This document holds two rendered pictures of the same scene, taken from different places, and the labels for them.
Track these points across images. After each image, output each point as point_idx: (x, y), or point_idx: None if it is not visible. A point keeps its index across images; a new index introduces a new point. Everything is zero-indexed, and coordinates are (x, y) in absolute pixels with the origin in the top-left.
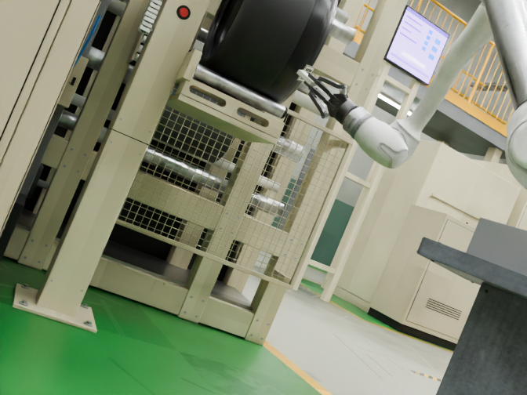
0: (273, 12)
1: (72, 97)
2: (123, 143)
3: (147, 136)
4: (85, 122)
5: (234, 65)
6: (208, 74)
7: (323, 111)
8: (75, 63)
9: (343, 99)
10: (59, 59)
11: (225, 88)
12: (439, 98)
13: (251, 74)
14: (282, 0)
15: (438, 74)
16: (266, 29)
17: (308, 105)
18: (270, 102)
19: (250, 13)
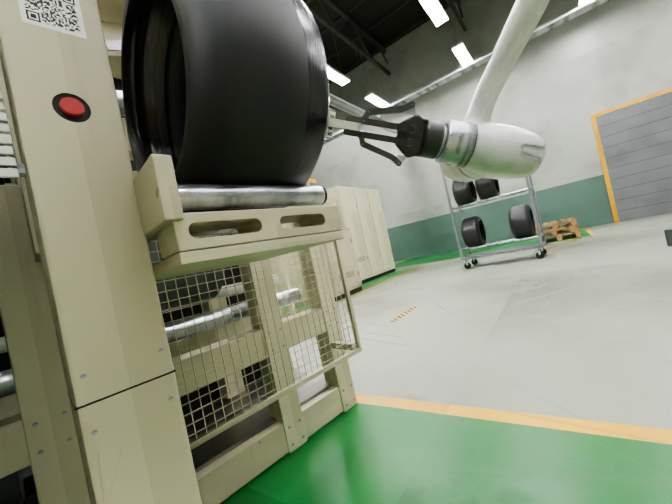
0: (252, 25)
1: None
2: (125, 410)
3: (162, 361)
4: (31, 375)
5: (234, 156)
6: (202, 193)
7: (395, 156)
8: None
9: (420, 123)
10: None
11: (241, 202)
12: (514, 65)
13: (266, 160)
14: (253, 1)
15: (520, 23)
16: (258, 62)
17: None
18: (304, 189)
19: (214, 42)
